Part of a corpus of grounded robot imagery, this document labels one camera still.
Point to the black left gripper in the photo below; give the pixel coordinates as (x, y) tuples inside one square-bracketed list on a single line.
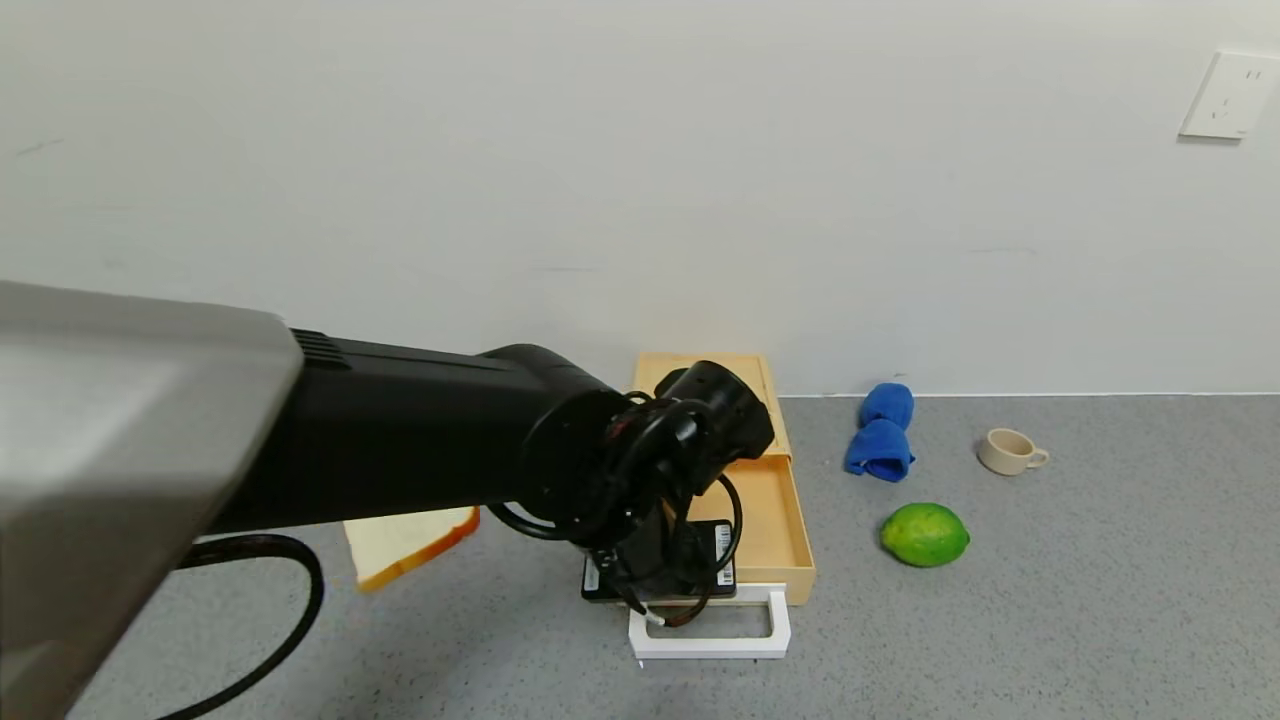
[(660, 580)]

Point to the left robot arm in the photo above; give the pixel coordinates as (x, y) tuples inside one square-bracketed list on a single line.
[(400, 430)]

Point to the white bread slice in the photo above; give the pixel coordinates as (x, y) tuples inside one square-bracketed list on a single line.
[(420, 540)]

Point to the blue folded cloth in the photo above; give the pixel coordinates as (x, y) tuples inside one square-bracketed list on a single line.
[(880, 440)]

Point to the green lime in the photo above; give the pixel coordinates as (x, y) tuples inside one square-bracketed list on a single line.
[(924, 535)]

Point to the beige small cup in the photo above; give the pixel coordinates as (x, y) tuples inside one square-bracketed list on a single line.
[(1007, 450)]

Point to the white wall socket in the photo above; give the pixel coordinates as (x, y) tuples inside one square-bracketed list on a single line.
[(1230, 95)]

